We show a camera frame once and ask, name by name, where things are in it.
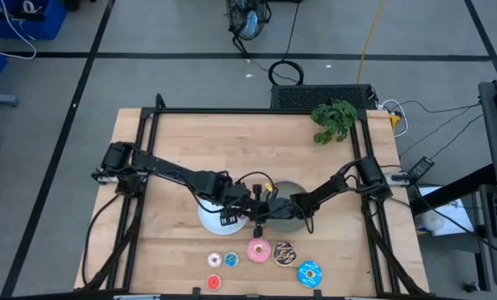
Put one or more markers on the grey round plate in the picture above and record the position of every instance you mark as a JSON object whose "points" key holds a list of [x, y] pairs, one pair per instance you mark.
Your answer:
{"points": [[290, 188]]}

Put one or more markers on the small blue iced donut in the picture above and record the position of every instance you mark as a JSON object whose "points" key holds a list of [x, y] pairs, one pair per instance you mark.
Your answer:
{"points": [[231, 264]]}

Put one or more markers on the white paper sheet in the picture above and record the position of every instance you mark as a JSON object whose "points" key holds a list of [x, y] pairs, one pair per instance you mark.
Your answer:
{"points": [[457, 208]]}

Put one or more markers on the white round plate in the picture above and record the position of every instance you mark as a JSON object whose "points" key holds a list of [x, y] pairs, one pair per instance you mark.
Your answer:
{"points": [[215, 223]]}

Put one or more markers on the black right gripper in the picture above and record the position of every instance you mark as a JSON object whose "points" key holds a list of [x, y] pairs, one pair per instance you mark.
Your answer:
{"points": [[277, 209]]}

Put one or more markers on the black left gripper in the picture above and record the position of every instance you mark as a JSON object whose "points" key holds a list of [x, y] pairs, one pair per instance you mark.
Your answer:
{"points": [[242, 198]]}

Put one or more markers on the large pink iced donut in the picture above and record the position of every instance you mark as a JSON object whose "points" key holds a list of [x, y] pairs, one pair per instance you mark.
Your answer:
{"points": [[259, 256]]}

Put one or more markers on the green potted plant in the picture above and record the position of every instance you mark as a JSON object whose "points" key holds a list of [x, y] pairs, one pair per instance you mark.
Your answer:
{"points": [[334, 118]]}

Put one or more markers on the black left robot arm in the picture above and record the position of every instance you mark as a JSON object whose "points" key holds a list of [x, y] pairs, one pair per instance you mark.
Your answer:
{"points": [[169, 168]]}

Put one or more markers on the small red iced donut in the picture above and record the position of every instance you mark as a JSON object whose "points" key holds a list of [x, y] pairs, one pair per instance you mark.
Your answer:
{"points": [[214, 287]]}

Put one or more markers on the black floor fan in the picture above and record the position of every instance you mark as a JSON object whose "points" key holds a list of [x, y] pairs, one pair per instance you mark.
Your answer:
{"points": [[248, 23]]}

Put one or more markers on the black desk beam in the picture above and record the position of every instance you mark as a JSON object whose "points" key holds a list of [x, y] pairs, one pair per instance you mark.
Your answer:
{"points": [[453, 189]]}

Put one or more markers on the black computer case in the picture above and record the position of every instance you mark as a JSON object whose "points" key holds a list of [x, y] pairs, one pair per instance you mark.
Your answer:
{"points": [[307, 96]]}

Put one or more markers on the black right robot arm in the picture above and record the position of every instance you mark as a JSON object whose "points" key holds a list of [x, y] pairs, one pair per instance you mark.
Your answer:
{"points": [[327, 187]]}

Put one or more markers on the white paper cup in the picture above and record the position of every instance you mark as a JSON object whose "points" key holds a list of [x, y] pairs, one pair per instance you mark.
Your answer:
{"points": [[433, 221]]}

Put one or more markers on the small white iced donut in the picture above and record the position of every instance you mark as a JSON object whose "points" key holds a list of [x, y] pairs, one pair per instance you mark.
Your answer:
{"points": [[214, 264]]}

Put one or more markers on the black power adapter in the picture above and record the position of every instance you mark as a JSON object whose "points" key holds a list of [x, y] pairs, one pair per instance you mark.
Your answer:
{"points": [[420, 167]]}

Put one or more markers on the black aluminium table frame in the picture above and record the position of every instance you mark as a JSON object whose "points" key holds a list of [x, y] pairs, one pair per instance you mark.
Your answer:
{"points": [[232, 111]]}

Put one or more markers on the large chocolate iced donut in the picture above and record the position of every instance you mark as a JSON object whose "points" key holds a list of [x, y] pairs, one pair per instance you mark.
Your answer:
{"points": [[284, 260]]}

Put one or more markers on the grey metal foot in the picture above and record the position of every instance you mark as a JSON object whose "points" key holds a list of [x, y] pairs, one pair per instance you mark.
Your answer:
{"points": [[0, 99]]}

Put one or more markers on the large blue iced donut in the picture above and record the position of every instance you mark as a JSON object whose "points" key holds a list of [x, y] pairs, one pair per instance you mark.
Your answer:
{"points": [[309, 281]]}

